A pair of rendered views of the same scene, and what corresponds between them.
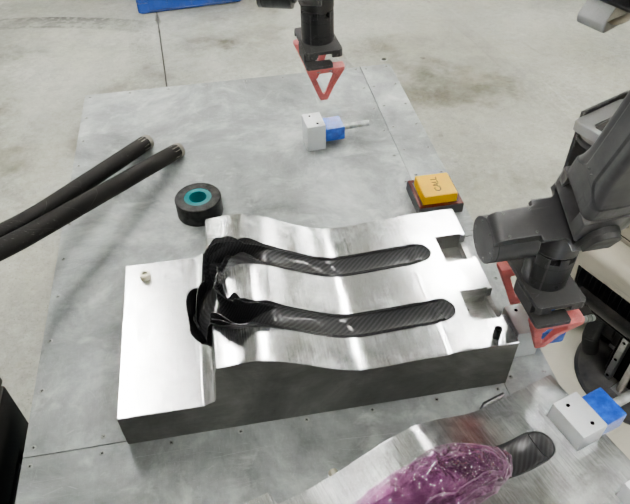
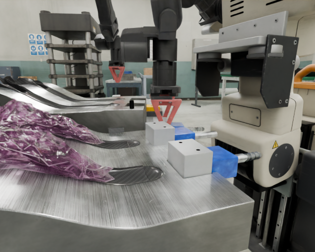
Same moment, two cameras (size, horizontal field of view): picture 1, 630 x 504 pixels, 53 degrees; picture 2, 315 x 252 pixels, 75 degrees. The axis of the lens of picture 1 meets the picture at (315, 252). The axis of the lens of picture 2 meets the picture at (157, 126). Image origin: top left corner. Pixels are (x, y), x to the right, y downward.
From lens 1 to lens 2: 0.65 m
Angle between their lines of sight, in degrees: 30
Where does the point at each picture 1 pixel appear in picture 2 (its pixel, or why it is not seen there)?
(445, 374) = (102, 130)
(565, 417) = (148, 125)
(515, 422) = (122, 137)
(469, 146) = not seen: hidden behind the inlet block
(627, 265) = (233, 127)
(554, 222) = (152, 30)
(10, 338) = not seen: hidden behind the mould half
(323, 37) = (116, 57)
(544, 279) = (158, 77)
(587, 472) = (153, 152)
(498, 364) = (134, 128)
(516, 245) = (133, 42)
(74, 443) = not seen: outside the picture
